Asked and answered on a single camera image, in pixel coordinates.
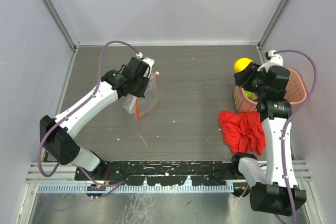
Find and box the clear zip top bag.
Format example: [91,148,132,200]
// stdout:
[123,71,160,120]

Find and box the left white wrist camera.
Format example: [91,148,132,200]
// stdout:
[135,52,155,72]

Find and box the red cloth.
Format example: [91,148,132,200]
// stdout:
[218,111,266,155]

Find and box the white slotted cable duct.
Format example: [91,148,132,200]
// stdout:
[37,183,234,194]

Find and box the green apple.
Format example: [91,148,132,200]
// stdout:
[244,90,254,100]

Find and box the left aluminium frame post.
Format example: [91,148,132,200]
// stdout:
[42,0,80,50]

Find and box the right aluminium frame post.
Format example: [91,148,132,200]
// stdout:
[257,0,290,49]

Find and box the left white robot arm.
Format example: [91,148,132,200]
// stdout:
[40,57,154,180]

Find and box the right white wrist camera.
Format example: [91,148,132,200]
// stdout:
[258,50,283,72]

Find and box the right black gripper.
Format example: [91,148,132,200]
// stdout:
[233,61,268,97]

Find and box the aluminium frame post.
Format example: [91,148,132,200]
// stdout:
[42,0,80,50]
[257,0,290,49]

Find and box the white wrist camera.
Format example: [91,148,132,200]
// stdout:
[135,52,155,72]
[258,50,283,72]

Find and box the yellow pear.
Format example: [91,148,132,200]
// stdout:
[234,58,254,73]

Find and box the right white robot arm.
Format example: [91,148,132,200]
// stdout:
[230,62,307,219]

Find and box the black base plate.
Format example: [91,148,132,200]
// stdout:
[88,161,244,186]

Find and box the pink plastic basket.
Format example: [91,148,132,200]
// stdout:
[234,68,307,112]

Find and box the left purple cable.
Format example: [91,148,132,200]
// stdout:
[36,40,144,177]

